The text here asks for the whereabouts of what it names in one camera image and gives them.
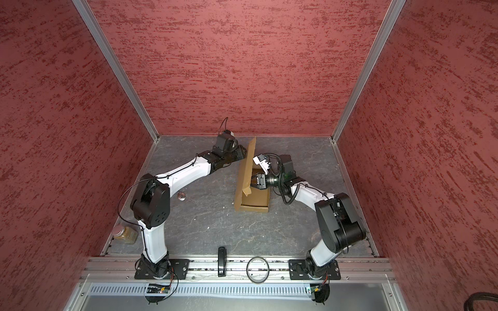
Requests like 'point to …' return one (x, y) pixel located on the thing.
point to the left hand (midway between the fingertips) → (243, 153)
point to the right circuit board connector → (321, 292)
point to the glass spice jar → (127, 234)
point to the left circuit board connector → (155, 288)
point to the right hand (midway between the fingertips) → (245, 186)
